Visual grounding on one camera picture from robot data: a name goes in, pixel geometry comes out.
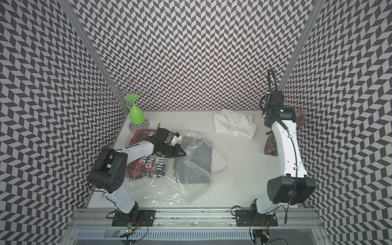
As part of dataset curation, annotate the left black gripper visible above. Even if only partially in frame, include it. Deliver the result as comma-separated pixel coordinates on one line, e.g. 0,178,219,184
160,142,187,158

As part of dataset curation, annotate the clear plastic vacuum bag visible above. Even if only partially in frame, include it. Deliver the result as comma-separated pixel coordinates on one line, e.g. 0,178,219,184
124,131,227,207

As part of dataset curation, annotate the plaid flannel shirt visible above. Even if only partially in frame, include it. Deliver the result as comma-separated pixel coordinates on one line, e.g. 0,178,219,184
264,109,306,156

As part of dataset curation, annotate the white shirt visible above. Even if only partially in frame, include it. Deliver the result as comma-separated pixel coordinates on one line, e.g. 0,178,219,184
213,109,257,139

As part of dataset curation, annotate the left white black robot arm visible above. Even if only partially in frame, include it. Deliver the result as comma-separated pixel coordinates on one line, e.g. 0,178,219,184
88,140,187,214

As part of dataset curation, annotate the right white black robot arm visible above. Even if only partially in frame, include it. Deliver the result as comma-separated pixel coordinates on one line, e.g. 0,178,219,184
251,91,316,216

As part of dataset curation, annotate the red black printed shirt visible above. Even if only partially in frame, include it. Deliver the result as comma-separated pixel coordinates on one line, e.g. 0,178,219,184
125,147,166,181

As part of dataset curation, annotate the dark grey folded garment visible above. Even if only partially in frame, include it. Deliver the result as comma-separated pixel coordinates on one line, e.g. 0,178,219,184
174,137,212,184

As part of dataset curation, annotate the green plastic wine glass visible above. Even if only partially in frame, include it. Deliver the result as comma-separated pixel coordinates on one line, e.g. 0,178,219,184
125,94,146,125

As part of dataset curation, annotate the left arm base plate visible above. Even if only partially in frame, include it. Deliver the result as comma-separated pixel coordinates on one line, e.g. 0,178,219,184
112,209,156,227

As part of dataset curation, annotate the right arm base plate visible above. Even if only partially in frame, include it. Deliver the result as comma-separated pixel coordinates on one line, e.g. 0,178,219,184
233,209,278,227

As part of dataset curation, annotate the aluminium front rail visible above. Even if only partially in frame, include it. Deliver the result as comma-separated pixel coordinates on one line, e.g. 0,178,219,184
68,207,322,230

